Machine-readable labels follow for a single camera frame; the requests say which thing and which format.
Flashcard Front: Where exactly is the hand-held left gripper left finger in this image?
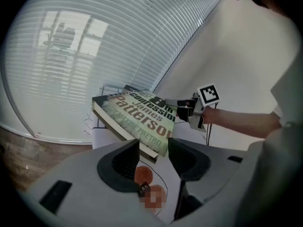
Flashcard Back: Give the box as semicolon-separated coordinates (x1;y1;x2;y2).
23;140;176;227

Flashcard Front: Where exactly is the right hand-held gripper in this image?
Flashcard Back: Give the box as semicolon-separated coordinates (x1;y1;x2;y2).
164;83;221;133

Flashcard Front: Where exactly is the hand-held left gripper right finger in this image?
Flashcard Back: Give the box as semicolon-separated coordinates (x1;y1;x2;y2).
168;137;247;221

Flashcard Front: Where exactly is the pale green paperback book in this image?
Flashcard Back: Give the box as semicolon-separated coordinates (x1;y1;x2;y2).
91;88;178;157

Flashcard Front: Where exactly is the dark brown hardcover book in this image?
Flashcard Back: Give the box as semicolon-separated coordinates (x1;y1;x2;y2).
91;84;160;165

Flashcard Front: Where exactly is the person's right forearm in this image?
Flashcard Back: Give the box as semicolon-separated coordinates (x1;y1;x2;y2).
203;106;283;140

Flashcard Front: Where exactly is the small black tag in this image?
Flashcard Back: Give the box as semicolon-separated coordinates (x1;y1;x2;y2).
137;181;150;195

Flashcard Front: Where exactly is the person's pale shirt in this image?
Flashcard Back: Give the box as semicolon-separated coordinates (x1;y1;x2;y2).
246;15;303;227

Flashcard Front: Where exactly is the white window blind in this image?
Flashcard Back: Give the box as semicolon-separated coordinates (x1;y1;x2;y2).
0;0;231;144

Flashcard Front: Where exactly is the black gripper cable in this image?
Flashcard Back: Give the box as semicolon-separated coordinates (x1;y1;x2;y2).
205;103;219;147

